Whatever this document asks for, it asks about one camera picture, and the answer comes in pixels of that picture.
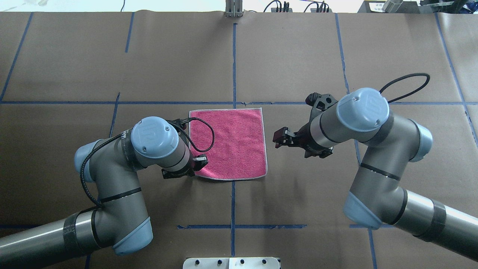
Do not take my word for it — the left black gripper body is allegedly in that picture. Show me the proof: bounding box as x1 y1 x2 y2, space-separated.
186 155 202 176

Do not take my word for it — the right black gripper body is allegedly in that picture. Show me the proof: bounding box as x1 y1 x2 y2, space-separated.
291 126 311 149

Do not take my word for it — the pink and grey towel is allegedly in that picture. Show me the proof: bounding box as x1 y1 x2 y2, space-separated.
189 108 268 181

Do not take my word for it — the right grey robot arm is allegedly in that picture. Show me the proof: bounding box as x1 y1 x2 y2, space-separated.
273 87 478 260

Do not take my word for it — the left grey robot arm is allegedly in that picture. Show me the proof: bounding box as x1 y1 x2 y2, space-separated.
1 117 208 269

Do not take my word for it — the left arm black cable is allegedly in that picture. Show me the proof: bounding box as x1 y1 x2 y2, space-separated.
80 117 215 208

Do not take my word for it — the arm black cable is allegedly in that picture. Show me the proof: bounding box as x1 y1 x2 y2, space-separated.
379 73 431 103
80 117 215 208

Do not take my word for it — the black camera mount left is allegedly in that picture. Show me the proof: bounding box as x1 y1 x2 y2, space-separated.
161 167 196 179

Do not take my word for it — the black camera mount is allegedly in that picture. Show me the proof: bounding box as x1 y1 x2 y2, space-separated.
161 167 196 179
305 92 338 112

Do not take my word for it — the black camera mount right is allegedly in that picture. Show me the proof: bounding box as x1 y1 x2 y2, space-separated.
305 92 338 112

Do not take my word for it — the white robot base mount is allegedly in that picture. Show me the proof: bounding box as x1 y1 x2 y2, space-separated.
182 257 282 269

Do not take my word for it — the grey metal post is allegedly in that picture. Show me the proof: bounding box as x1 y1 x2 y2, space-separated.
225 0 243 18

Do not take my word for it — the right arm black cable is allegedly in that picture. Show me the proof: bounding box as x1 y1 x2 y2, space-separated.
379 73 431 103

